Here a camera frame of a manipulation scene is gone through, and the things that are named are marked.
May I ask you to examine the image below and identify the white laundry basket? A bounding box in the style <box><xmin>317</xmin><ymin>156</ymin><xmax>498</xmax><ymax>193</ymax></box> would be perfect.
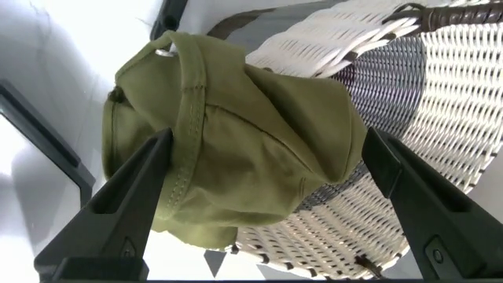
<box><xmin>206</xmin><ymin>0</ymin><xmax>503</xmax><ymax>281</ymax></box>

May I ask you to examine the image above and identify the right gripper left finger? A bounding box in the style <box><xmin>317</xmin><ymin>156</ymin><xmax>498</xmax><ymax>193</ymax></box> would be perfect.
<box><xmin>34</xmin><ymin>127</ymin><xmax>174</xmax><ymax>281</ymax></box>

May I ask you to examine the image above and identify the green garment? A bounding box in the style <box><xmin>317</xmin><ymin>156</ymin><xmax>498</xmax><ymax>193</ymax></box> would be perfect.
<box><xmin>101</xmin><ymin>30</ymin><xmax>369</xmax><ymax>251</ymax></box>

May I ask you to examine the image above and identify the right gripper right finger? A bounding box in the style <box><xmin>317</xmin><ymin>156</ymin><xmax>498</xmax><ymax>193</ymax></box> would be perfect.
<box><xmin>361</xmin><ymin>126</ymin><xmax>503</xmax><ymax>281</ymax></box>

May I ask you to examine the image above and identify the black clothes rack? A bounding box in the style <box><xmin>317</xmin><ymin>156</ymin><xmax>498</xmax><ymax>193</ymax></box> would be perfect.
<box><xmin>0</xmin><ymin>0</ymin><xmax>189</xmax><ymax>209</ymax></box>

